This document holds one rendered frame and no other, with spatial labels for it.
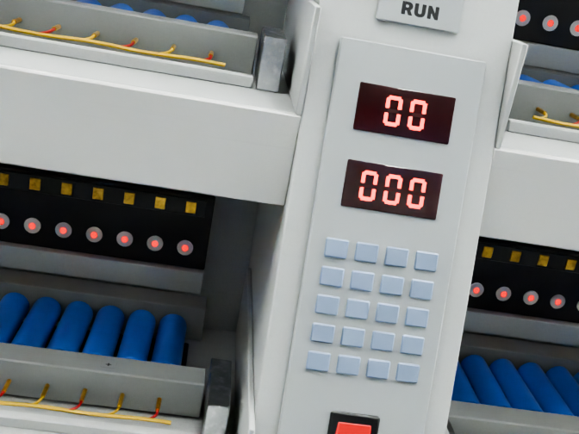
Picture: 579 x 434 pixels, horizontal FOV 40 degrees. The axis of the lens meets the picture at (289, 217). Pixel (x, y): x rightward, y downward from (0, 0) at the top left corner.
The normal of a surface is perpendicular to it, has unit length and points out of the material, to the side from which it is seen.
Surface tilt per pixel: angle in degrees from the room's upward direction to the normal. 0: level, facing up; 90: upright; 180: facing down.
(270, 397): 90
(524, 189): 106
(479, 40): 90
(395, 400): 90
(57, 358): 16
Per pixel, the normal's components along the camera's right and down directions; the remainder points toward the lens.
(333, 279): 0.10, 0.07
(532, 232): 0.05, 0.33
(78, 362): 0.18, -0.93
